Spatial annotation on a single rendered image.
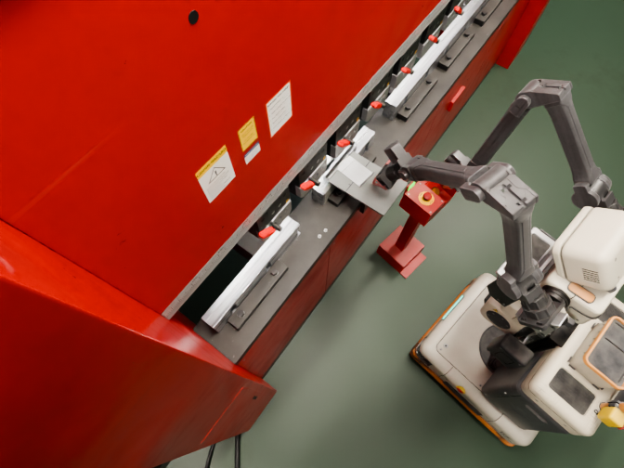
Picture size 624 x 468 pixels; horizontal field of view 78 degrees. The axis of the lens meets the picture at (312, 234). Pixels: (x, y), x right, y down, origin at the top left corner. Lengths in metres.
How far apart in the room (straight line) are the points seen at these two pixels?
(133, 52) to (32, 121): 0.14
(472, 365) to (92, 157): 1.97
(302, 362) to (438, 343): 0.77
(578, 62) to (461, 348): 2.71
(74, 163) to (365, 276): 2.08
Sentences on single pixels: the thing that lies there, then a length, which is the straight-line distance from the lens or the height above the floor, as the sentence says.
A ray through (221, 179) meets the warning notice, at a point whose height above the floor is 1.64.
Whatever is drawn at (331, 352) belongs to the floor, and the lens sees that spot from 2.36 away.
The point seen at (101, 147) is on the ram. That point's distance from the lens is 0.61.
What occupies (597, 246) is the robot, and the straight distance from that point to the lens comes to 1.29.
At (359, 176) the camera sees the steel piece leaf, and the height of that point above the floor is 1.00.
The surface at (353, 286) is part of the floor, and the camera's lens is 2.45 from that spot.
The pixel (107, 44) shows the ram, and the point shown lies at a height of 2.02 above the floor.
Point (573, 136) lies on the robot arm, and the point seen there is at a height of 1.39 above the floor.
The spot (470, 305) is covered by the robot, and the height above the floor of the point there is 0.28.
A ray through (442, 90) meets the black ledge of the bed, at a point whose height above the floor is 0.87.
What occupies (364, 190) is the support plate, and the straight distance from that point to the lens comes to 1.57.
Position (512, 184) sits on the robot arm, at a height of 1.58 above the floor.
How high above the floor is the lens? 2.34
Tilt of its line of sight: 66 degrees down
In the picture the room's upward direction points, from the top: straight up
